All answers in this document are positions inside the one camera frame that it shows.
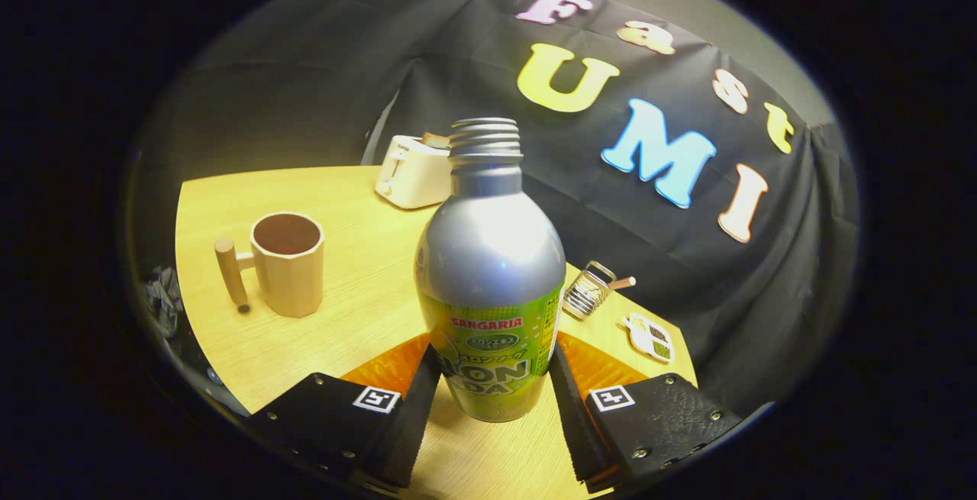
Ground beige wooden-handled cup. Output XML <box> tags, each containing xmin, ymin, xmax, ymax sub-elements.
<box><xmin>214</xmin><ymin>211</ymin><xmax>326</xmax><ymax>319</ymax></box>

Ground metal wire holder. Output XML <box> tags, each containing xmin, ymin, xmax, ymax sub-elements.
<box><xmin>563</xmin><ymin>260</ymin><xmax>617</xmax><ymax>322</ymax></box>

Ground grey crumpled cloth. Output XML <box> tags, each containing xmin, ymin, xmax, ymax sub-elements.
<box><xmin>145</xmin><ymin>266</ymin><xmax>184</xmax><ymax>337</ymax></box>

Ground wooden table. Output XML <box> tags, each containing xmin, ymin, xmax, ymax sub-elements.
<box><xmin>175</xmin><ymin>165</ymin><xmax>699</xmax><ymax>500</ymax></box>

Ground white toaster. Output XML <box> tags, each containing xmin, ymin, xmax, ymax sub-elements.
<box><xmin>374</xmin><ymin>134</ymin><xmax>453</xmax><ymax>210</ymax></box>

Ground silver green label juice bottle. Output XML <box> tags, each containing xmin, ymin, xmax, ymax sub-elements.
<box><xmin>414</xmin><ymin>118</ymin><xmax>567</xmax><ymax>423</ymax></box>

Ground white condiment dish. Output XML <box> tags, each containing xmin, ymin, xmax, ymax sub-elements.
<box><xmin>620</xmin><ymin>313</ymin><xmax>676</xmax><ymax>364</ymax></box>

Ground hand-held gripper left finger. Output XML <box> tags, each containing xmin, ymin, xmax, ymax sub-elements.
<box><xmin>244</xmin><ymin>332</ymin><xmax>444</xmax><ymax>495</ymax></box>

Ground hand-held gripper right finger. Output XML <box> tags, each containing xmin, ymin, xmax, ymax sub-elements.
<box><xmin>548</xmin><ymin>331</ymin><xmax>745</xmax><ymax>495</ymax></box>

